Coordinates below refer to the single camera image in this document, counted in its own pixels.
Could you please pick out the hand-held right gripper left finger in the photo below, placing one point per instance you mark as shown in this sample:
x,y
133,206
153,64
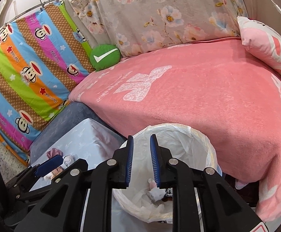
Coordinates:
x,y
130,162

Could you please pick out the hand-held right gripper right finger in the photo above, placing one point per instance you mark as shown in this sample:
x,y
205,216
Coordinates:
x,y
154,162

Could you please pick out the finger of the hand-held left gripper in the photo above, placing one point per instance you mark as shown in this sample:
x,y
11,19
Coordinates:
x,y
36,194
48,165

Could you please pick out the pink sock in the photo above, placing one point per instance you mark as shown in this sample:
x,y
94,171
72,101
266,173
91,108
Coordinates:
x,y
54,172

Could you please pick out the white socks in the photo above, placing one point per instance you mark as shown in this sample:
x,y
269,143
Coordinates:
x,y
69,160

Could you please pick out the white sock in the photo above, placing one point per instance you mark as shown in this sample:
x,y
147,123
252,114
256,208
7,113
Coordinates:
x,y
155,192

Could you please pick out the leopard-print scrunchie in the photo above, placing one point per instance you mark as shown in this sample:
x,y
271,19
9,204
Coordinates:
x,y
169,191

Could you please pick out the trash bin with white liner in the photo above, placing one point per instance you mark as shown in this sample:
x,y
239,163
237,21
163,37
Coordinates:
x,y
179,140

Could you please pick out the red velvet scrunchie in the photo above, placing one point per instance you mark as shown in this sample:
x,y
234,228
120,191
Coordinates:
x,y
167,199

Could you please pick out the blue-grey sofa seat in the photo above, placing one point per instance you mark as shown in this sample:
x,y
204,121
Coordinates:
x,y
63,123

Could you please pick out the pink blanket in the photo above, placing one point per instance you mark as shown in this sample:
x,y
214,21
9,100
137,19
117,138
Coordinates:
x,y
191,101

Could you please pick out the striped monkey-print blanket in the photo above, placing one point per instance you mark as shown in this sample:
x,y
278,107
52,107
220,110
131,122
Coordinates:
x,y
22,77

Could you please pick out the green round cushion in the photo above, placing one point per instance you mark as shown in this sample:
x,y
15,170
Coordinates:
x,y
104,58

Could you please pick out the grey floral blanket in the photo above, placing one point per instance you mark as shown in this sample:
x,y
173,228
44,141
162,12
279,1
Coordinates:
x,y
155,17

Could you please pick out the pink pillow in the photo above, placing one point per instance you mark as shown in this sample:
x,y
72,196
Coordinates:
x,y
263,43

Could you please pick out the metal clothes rail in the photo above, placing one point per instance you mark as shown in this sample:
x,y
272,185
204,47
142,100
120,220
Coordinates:
x,y
46,3

